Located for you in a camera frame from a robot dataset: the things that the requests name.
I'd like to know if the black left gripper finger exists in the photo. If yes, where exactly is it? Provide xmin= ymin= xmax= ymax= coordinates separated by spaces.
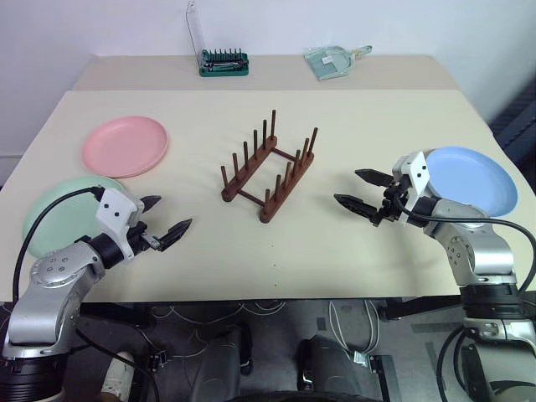
xmin=156 ymin=217 xmax=194 ymax=253
xmin=140 ymin=193 xmax=163 ymax=217

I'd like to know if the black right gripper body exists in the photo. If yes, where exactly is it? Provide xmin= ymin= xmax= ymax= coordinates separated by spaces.
xmin=369 ymin=177 xmax=414 ymax=229

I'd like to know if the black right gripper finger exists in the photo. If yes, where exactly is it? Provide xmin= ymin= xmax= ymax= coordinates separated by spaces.
xmin=354 ymin=168 xmax=393 ymax=188
xmin=332 ymin=193 xmax=380 ymax=222

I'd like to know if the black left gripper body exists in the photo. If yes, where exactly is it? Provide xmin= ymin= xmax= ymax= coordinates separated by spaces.
xmin=125 ymin=204 xmax=164 ymax=255

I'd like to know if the pink plastic plate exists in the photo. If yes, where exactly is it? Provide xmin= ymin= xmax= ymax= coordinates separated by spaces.
xmin=81 ymin=116 xmax=169 ymax=178

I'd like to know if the blue plastic plate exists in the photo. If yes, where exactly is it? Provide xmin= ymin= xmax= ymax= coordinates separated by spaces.
xmin=422 ymin=145 xmax=518 ymax=219

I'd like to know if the brown wooden dish rack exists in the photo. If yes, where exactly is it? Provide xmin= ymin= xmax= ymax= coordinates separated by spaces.
xmin=220 ymin=108 xmax=319 ymax=224

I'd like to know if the green plastic plate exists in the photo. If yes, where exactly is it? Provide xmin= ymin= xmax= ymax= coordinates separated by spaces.
xmin=21 ymin=175 xmax=126 ymax=260

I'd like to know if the small black floor clip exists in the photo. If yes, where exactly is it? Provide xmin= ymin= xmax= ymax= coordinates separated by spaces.
xmin=147 ymin=350 xmax=169 ymax=370

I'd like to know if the bagged green dustpan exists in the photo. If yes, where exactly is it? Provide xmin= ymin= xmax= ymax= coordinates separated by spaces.
xmin=303 ymin=44 xmax=374 ymax=82

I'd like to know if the white shoe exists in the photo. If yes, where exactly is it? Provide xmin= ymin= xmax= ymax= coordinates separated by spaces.
xmin=101 ymin=351 xmax=136 ymax=402

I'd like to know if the dark rounded shape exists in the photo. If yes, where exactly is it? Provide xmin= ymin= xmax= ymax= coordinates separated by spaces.
xmin=195 ymin=326 xmax=255 ymax=402
xmin=296 ymin=333 xmax=378 ymax=402

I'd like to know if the green screwdriver bit case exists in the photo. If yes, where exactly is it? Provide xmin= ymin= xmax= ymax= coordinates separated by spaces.
xmin=185 ymin=0 xmax=251 ymax=78

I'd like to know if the dark slatted object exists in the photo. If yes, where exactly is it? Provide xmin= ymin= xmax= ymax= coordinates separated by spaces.
xmin=487 ymin=79 xmax=536 ymax=164

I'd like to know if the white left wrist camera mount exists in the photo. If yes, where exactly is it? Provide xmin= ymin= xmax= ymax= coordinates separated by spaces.
xmin=95 ymin=188 xmax=144 ymax=263

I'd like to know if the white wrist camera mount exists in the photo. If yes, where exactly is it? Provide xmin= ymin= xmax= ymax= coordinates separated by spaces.
xmin=391 ymin=151 xmax=430 ymax=227
xmin=95 ymin=188 xmax=144 ymax=263

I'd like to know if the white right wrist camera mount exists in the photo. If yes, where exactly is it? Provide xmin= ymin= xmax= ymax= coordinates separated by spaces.
xmin=391 ymin=151 xmax=430 ymax=227

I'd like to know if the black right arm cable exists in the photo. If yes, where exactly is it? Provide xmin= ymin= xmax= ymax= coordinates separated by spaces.
xmin=393 ymin=196 xmax=536 ymax=294

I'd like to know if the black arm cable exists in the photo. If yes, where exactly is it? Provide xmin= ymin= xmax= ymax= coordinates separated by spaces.
xmin=11 ymin=186 xmax=106 ymax=305
xmin=393 ymin=196 xmax=536 ymax=294

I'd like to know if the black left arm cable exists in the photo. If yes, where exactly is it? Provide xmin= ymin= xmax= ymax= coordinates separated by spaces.
xmin=11 ymin=186 xmax=106 ymax=305

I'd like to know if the white floor cable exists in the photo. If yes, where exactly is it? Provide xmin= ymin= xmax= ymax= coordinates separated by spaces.
xmin=328 ymin=299 xmax=382 ymax=353

